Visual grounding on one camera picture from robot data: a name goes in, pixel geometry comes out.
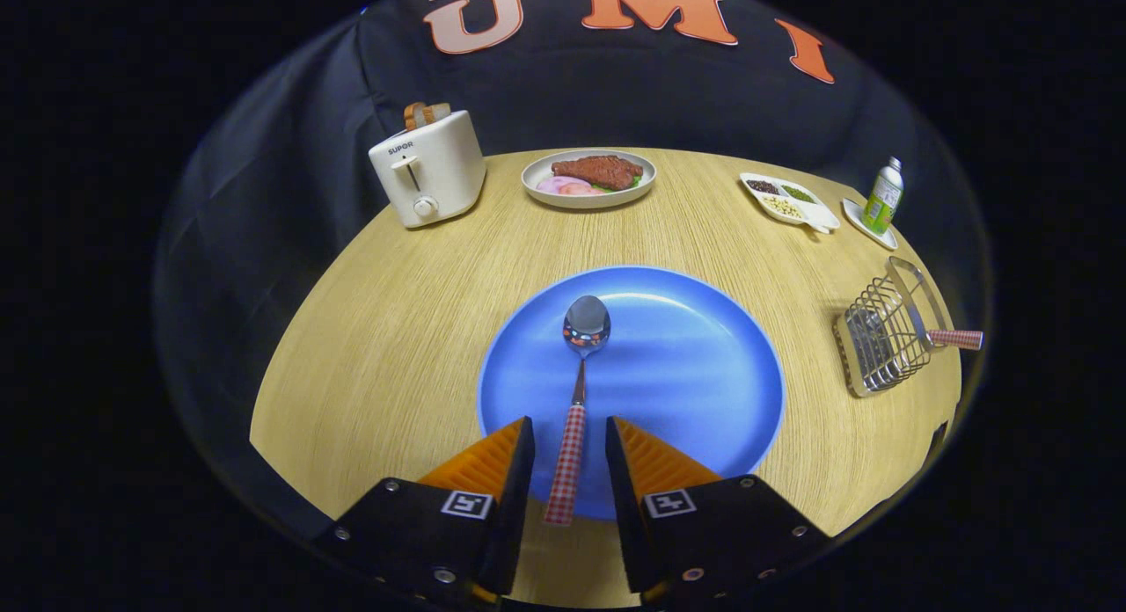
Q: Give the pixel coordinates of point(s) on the toast slices in toaster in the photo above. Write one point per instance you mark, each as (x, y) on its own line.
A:
(424, 114)

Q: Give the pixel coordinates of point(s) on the pink ham slices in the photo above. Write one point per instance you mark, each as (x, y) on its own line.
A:
(563, 186)

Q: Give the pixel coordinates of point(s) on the white divided tray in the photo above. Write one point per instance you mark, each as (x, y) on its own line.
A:
(820, 214)

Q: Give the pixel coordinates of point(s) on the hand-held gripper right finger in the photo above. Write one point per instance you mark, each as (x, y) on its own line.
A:
(712, 533)

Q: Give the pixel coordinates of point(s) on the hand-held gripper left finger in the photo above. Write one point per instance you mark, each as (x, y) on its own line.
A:
(440, 533)

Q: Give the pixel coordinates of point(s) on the blue round plate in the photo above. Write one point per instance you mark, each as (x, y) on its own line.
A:
(686, 375)

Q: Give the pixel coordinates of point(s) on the cream toaster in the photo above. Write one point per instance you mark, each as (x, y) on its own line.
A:
(440, 177)

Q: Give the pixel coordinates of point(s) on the black backdrop cloth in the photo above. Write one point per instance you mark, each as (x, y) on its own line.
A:
(308, 155)

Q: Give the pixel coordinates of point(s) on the green lettuce leaf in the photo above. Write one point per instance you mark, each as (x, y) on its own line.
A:
(632, 183)

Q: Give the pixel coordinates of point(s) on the green label metal bottle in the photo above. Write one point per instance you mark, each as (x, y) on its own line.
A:
(882, 199)

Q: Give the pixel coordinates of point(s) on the yellow soybeans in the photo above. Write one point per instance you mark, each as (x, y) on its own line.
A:
(782, 207)

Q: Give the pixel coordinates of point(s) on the white square coaster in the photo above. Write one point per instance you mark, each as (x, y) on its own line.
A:
(855, 214)

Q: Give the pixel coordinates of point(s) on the brown steak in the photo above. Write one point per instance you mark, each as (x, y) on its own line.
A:
(598, 171)

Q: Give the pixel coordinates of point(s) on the dark red beans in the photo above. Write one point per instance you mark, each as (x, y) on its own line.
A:
(763, 186)

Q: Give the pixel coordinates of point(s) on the green mung beans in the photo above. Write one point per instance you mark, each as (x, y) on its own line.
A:
(798, 193)

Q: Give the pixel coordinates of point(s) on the white oval plate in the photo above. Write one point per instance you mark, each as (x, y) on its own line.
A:
(537, 193)

